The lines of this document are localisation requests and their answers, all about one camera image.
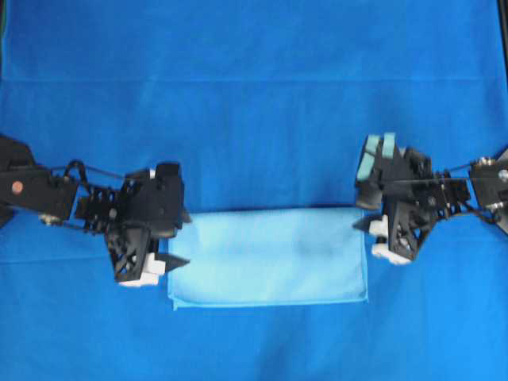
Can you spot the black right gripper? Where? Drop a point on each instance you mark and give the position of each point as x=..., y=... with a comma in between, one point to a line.
x=399, y=189

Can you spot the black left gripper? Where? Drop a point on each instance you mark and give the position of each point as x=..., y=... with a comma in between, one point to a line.
x=150, y=208

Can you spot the light blue towel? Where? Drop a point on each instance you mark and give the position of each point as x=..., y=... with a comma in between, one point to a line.
x=284, y=257

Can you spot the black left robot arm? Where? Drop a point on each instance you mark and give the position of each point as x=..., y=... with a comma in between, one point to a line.
x=27, y=185

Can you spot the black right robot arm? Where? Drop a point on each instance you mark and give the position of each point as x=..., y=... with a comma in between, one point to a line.
x=481, y=193

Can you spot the right wrist camera teal mount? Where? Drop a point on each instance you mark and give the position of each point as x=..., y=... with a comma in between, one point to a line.
x=375, y=149

